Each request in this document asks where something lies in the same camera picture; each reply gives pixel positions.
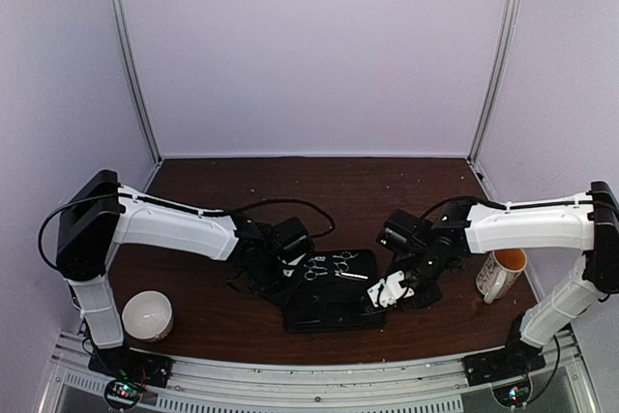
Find right circuit board with leds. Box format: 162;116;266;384
492;379;532;409

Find silver thinning shears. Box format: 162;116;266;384
332;251;368;281

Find aluminium frame post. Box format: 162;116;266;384
110;0;162;164
467;0;521;165

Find black zip tool case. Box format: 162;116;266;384
282;249;386;334

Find left aluminium frame post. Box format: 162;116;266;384
110;0;162;164

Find aluminium front rail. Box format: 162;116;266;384
47;320;596;413

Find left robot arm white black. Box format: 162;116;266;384
56;169;314;378

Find right aluminium frame post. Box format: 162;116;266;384
467;0;521;165

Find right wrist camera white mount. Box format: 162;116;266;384
367;271;415;309

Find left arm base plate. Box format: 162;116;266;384
88;340;173;388

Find circuit board with leds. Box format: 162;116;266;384
103;379;144;409
492;379;532;409

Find white mug yellow inside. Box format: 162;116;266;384
475;249;527;305

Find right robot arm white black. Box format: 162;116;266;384
368;181;618;376

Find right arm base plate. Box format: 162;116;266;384
462;340;546;386

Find left circuit board with leds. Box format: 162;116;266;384
103;379;144;409

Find white ceramic bowl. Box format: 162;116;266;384
122;290;174;342

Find silver hair scissors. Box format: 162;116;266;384
304;255;329;281

